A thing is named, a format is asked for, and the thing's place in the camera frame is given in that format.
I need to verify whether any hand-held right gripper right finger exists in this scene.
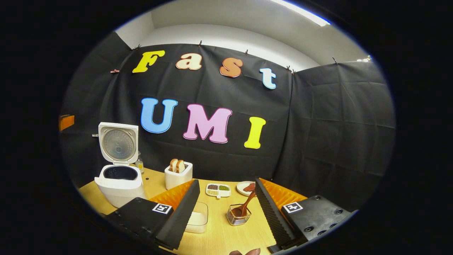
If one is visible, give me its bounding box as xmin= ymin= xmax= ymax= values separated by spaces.
xmin=255 ymin=177 xmax=354 ymax=254

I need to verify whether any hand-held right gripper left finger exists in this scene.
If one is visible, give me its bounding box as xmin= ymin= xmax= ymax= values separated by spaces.
xmin=106 ymin=179 xmax=201 ymax=250

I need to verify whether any clear rice container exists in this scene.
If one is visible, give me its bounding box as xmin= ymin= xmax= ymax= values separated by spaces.
xmin=185 ymin=202 xmax=208 ymax=233

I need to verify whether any brown wooden spoon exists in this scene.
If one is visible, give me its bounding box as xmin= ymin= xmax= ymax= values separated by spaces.
xmin=231 ymin=191 xmax=257 ymax=217

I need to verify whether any wire chopstick holder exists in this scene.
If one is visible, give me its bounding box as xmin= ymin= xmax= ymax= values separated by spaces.
xmin=226 ymin=204 xmax=252 ymax=226

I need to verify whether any white rice cooker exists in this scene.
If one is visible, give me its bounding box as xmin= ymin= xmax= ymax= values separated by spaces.
xmin=93 ymin=122 xmax=146 ymax=208

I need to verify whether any white toaster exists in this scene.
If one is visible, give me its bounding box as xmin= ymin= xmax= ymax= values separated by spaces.
xmin=165 ymin=161 xmax=193 ymax=190

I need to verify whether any round white plate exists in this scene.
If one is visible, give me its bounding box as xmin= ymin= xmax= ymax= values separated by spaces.
xmin=236 ymin=181 xmax=256 ymax=196

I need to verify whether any divided white bean dish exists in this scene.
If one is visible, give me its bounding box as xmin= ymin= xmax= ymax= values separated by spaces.
xmin=206 ymin=183 xmax=231 ymax=199

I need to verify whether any black backdrop cloth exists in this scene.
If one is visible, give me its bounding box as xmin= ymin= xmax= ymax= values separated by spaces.
xmin=60 ymin=32 xmax=396 ymax=213

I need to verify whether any long ceiling light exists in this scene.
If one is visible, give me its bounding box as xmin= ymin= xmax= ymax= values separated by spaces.
xmin=280 ymin=0 xmax=331 ymax=27

